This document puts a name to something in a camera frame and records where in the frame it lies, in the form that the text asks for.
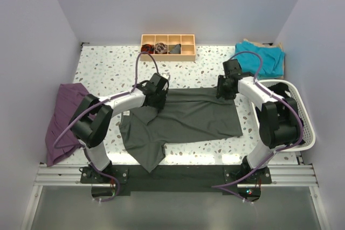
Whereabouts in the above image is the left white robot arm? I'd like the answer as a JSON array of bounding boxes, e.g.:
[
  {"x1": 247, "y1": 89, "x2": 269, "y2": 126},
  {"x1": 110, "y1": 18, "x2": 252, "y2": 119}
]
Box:
[{"x1": 68, "y1": 73, "x2": 170, "y2": 183}]

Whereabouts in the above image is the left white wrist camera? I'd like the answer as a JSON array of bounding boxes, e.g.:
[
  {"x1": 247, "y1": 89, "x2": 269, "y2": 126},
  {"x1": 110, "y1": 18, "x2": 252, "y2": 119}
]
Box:
[{"x1": 160, "y1": 73, "x2": 171, "y2": 81}]

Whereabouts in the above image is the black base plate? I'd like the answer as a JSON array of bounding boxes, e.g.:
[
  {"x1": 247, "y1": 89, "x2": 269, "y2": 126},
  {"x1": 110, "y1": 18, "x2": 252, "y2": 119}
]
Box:
[{"x1": 79, "y1": 165, "x2": 272, "y2": 201}]

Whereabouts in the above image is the purple t shirt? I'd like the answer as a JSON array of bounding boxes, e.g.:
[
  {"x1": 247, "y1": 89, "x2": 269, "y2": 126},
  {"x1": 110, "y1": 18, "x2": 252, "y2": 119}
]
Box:
[{"x1": 45, "y1": 83, "x2": 89, "y2": 166}]

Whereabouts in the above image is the dark grey folded item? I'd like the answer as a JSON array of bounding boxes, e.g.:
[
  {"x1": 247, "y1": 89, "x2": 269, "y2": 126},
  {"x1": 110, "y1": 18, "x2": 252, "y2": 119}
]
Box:
[{"x1": 168, "y1": 44, "x2": 181, "y2": 54}]

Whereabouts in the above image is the wooden compartment box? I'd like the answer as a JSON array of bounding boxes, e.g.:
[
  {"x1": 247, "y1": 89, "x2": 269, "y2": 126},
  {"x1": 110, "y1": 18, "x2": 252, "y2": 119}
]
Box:
[{"x1": 140, "y1": 34, "x2": 196, "y2": 61}]

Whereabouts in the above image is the dark grey t shirt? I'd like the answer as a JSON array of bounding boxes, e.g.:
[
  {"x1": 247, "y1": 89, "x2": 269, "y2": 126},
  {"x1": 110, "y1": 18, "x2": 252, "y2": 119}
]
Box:
[{"x1": 119, "y1": 88, "x2": 243, "y2": 172}]

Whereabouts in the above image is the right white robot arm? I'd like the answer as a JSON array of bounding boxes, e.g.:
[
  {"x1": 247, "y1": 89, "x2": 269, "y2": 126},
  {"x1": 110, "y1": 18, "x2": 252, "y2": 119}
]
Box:
[{"x1": 216, "y1": 59, "x2": 303, "y2": 183}]

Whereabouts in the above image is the white laundry basket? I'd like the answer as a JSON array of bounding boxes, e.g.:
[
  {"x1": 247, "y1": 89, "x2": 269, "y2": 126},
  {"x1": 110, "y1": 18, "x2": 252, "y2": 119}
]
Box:
[{"x1": 259, "y1": 79, "x2": 316, "y2": 152}]

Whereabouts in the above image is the red black fabric item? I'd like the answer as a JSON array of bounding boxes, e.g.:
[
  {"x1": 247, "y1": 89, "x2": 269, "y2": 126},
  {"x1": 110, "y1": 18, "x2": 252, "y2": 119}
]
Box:
[{"x1": 141, "y1": 44, "x2": 155, "y2": 54}]

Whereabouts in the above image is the grey pink fabric item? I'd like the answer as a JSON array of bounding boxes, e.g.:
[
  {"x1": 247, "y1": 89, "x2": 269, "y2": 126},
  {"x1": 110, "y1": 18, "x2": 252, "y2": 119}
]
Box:
[{"x1": 154, "y1": 42, "x2": 168, "y2": 54}]

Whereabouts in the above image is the black t shirt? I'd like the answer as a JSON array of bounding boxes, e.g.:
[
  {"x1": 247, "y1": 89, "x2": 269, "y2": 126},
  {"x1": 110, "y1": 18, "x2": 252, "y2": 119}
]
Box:
[{"x1": 269, "y1": 82, "x2": 304, "y2": 145}]

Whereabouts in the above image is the aluminium rail frame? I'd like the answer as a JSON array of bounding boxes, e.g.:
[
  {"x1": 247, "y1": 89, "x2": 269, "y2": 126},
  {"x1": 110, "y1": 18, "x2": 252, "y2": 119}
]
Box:
[{"x1": 34, "y1": 165, "x2": 318, "y2": 187}]

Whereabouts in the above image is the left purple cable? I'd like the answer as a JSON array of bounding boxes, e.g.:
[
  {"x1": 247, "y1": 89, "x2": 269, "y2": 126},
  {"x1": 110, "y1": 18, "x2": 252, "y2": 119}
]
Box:
[{"x1": 52, "y1": 51, "x2": 162, "y2": 203}]

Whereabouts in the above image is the teal t shirt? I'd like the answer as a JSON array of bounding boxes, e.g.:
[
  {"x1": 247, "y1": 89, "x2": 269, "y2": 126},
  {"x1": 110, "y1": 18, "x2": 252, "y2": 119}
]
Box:
[{"x1": 234, "y1": 39, "x2": 285, "y2": 79}]

